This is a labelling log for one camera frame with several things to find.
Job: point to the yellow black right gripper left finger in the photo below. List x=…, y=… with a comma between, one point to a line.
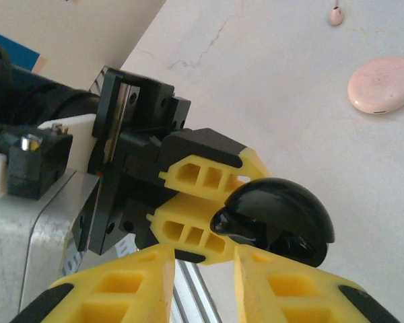
x=148, y=269

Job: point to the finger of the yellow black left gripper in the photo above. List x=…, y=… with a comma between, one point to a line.
x=205, y=148
x=185, y=212

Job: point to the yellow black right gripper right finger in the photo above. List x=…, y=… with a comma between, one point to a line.
x=256, y=286

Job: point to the black earbud charging case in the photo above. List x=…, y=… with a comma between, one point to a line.
x=283, y=208

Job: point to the pink earbud charging case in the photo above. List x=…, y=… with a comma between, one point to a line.
x=380, y=84

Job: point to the aluminium mounting rail frame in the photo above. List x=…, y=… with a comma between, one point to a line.
x=195, y=296

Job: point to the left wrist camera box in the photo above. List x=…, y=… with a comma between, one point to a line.
x=6, y=242

